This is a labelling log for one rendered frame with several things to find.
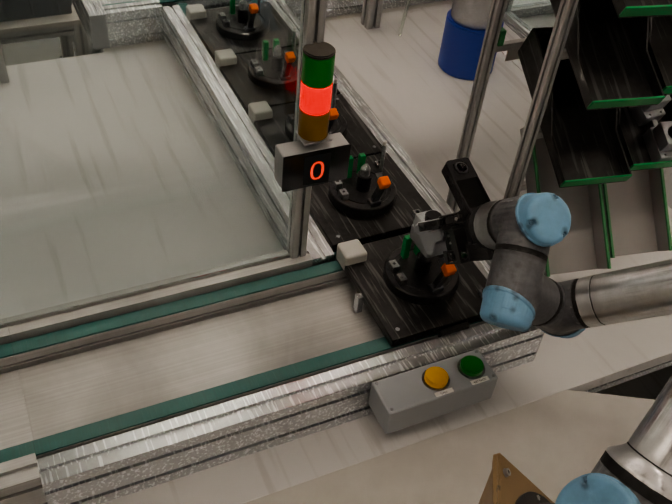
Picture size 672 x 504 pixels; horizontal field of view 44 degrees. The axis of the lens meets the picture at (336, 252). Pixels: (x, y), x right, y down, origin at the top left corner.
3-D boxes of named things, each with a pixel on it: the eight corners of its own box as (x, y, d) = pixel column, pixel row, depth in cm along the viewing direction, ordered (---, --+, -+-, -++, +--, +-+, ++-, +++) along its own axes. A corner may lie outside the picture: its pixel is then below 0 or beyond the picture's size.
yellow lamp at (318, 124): (332, 138, 135) (335, 113, 132) (304, 144, 133) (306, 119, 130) (320, 122, 138) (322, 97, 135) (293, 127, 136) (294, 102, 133)
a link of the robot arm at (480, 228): (481, 204, 121) (526, 192, 124) (465, 207, 126) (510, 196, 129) (492, 253, 122) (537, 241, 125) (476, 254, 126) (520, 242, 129)
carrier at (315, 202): (438, 226, 169) (449, 178, 160) (331, 253, 160) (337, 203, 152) (385, 158, 184) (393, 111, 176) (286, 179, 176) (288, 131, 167)
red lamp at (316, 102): (335, 113, 131) (338, 86, 128) (306, 118, 130) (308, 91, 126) (322, 96, 135) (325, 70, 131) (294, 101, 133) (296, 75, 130)
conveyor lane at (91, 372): (495, 343, 159) (506, 309, 152) (45, 485, 129) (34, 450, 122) (424, 248, 177) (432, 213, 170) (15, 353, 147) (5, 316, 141)
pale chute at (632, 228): (658, 251, 163) (673, 250, 159) (599, 258, 160) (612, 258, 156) (642, 110, 163) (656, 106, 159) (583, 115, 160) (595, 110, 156)
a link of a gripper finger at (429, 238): (408, 259, 145) (441, 254, 137) (400, 226, 144) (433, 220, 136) (421, 255, 146) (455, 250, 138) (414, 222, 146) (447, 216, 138)
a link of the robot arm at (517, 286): (552, 341, 118) (569, 268, 120) (513, 324, 110) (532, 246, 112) (505, 332, 124) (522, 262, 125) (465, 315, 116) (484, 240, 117)
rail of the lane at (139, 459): (533, 360, 157) (548, 322, 149) (52, 519, 125) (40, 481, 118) (518, 339, 160) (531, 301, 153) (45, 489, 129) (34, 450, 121)
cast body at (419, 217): (447, 253, 147) (453, 223, 143) (426, 259, 146) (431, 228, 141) (424, 224, 153) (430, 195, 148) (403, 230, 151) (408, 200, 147)
